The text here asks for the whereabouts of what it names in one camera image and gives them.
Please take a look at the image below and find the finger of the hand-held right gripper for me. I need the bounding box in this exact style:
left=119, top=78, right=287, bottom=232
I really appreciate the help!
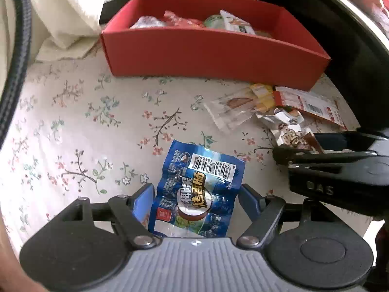
left=313, top=130, right=389, bottom=153
left=272, top=146, right=379, bottom=168

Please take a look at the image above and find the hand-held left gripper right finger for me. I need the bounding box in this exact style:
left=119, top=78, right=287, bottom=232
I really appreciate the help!
left=237, top=184, right=333, bottom=248

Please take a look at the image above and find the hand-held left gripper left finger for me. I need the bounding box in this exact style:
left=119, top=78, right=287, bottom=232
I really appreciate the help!
left=59, top=183, right=157, bottom=248

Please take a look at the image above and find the silver and brown snack packet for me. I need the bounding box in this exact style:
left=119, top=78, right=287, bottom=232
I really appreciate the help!
left=255, top=108, right=324, bottom=154

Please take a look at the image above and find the blue snack packet with barcode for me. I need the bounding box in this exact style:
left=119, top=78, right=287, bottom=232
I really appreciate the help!
left=148, top=139, right=246, bottom=238

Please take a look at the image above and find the red cardboard box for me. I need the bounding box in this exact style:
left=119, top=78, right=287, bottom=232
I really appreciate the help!
left=101, top=0, right=332, bottom=92

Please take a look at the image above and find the red and white flat packet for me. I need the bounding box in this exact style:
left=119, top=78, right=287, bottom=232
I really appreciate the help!
left=275, top=86, right=348, bottom=130

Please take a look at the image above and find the clear packet with yellow snack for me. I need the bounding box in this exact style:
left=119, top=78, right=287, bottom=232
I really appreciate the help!
left=203, top=83, right=274, bottom=132

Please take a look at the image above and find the dark side table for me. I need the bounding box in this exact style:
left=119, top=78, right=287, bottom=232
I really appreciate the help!
left=243, top=0, right=389, bottom=134

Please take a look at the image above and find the floral bed sheet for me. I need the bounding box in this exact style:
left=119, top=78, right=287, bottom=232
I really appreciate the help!
left=0, top=36, right=380, bottom=250

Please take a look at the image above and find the white and orange snack packet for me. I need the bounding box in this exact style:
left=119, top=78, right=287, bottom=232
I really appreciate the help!
left=219, top=10, right=256, bottom=35

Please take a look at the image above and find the clear crinkled snack packet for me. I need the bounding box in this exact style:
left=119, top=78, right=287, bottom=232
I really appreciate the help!
left=130, top=16, right=166, bottom=29

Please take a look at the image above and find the white blanket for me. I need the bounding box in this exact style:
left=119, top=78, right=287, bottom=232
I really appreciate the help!
left=24, top=0, right=102, bottom=61

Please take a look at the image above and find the black braided cable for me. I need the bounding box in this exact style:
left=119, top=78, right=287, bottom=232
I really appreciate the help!
left=0, top=0, right=33, bottom=146

